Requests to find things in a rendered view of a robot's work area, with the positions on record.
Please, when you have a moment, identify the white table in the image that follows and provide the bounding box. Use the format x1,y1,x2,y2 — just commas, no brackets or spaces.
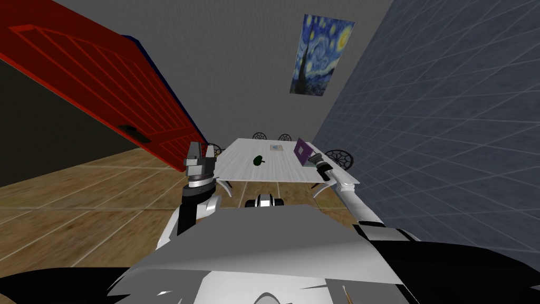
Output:
212,137,361,200

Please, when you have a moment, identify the purple laptop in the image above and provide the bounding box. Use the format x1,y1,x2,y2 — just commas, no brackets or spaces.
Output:
293,137,318,168

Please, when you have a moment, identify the black door handle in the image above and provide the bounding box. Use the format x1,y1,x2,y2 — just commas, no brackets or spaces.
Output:
118,124,152,145

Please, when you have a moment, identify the red panelled door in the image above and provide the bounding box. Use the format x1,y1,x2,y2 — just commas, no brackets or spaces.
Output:
0,0,208,173

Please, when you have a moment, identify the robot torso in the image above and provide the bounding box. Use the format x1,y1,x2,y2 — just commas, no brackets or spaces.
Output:
107,193,416,304

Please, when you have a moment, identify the blue swirling night sky painting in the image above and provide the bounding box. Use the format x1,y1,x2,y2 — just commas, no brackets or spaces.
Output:
289,13,356,98

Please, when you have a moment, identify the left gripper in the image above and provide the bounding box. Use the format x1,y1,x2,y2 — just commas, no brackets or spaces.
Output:
184,141,217,181

